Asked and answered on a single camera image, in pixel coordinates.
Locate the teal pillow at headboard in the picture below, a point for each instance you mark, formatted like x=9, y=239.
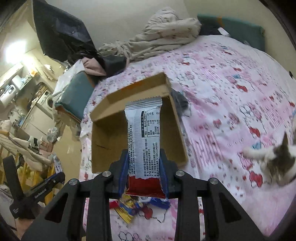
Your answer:
x=243, y=31

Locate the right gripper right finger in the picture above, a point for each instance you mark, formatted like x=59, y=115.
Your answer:
x=178, y=184

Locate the pink cartoon bed sheet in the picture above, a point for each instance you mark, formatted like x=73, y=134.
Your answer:
x=238, y=97

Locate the beige floral crumpled blanket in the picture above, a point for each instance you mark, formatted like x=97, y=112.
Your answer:
x=164, y=31

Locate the white red rice cake packet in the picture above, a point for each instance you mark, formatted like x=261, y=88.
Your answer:
x=143, y=134

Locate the white grey cat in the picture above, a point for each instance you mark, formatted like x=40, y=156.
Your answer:
x=276, y=162

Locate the yellow blue snack packet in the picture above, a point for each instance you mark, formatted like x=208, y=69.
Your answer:
x=128, y=207

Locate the pink cloth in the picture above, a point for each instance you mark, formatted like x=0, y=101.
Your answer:
x=92, y=67

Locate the black plastic bag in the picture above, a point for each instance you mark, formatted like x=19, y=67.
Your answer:
x=63, y=37

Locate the white washing machine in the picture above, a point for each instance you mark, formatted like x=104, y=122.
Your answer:
x=45, y=103

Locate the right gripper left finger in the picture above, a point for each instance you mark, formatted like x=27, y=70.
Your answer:
x=108, y=185

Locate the dark grey cloth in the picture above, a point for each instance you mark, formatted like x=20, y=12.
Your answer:
x=180, y=101

